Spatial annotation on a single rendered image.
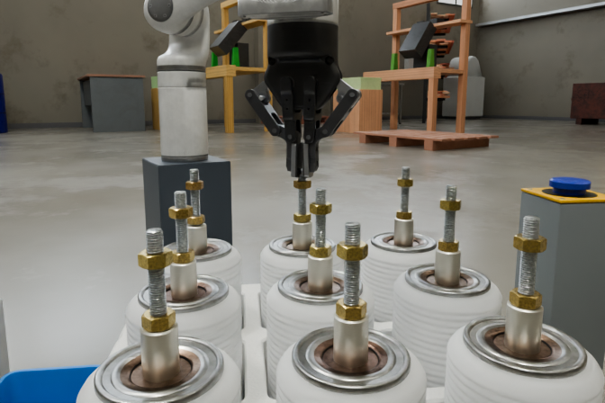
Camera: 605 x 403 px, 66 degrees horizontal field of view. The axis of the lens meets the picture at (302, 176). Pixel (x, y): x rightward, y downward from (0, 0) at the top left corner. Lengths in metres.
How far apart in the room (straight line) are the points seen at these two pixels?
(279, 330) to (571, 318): 0.33
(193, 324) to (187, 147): 0.57
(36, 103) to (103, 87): 1.88
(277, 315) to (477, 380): 0.16
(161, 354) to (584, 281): 0.44
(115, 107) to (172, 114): 6.21
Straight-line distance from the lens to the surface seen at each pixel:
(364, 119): 6.33
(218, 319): 0.39
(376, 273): 0.54
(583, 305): 0.60
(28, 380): 0.64
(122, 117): 7.14
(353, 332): 0.30
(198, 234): 0.52
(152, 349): 0.30
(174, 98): 0.92
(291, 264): 0.50
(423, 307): 0.42
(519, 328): 0.35
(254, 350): 0.48
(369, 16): 11.23
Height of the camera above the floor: 0.41
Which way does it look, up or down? 9 degrees down
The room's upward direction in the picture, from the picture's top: straight up
